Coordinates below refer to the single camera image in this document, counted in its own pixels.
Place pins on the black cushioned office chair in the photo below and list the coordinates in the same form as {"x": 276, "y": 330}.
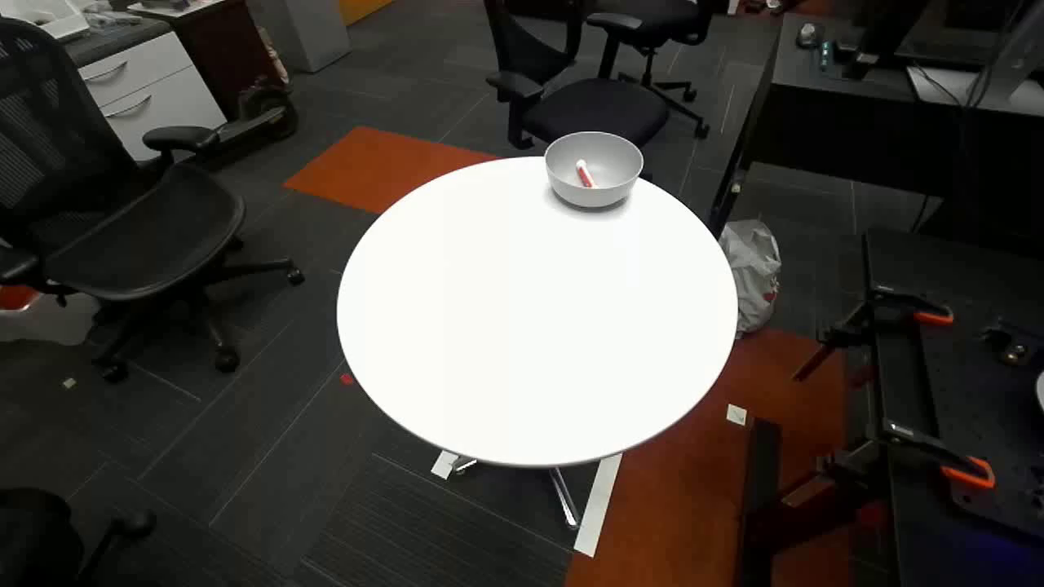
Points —
{"x": 597, "y": 109}

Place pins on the white floor object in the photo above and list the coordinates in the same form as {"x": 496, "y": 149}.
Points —
{"x": 43, "y": 322}

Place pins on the gray bowl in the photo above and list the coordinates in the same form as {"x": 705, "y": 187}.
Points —
{"x": 613, "y": 159}

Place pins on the black rolling chair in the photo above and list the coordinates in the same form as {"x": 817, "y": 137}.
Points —
{"x": 33, "y": 538}

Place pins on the black upright board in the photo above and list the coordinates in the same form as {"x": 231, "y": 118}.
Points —
{"x": 761, "y": 501}

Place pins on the black desk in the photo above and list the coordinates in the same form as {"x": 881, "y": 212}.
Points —
{"x": 827, "y": 126}

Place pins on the black mesh office chair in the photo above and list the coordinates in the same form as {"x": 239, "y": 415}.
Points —
{"x": 142, "y": 233}

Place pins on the gray pedestal cabinet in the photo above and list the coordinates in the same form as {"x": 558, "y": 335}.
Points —
{"x": 298, "y": 32}

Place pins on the white drawer cabinet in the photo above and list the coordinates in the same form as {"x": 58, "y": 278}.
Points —
{"x": 166, "y": 91}

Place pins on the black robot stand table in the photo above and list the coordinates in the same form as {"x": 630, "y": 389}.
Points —
{"x": 966, "y": 433}

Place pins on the small white paper piece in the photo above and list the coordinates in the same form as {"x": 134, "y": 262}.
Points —
{"x": 738, "y": 415}

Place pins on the red and white marker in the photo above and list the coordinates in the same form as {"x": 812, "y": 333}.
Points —
{"x": 585, "y": 172}

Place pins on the white table base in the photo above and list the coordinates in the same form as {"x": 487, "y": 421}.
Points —
{"x": 602, "y": 507}

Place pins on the white papers on desk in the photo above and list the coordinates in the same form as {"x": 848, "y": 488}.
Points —
{"x": 966, "y": 88}

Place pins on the white plastic bag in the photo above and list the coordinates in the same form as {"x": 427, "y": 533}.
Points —
{"x": 752, "y": 271}

